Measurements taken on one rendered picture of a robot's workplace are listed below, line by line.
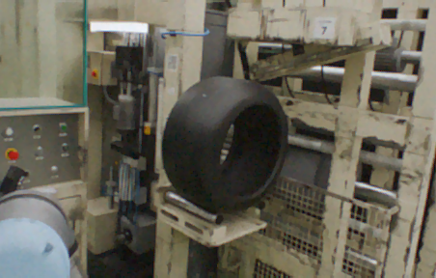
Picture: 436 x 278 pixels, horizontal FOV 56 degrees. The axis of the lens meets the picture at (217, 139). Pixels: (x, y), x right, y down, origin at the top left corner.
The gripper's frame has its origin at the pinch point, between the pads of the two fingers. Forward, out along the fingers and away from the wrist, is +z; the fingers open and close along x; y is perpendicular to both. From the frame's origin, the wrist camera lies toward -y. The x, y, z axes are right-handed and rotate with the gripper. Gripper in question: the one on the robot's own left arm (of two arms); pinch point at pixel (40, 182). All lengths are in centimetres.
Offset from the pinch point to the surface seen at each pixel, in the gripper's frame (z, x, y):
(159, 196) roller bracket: 48, 26, 12
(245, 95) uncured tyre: 42, 57, -44
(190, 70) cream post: 64, 23, -45
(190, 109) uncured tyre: 34, 38, -34
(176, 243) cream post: 61, 34, 41
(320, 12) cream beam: 59, 75, -81
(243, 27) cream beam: 76, 40, -69
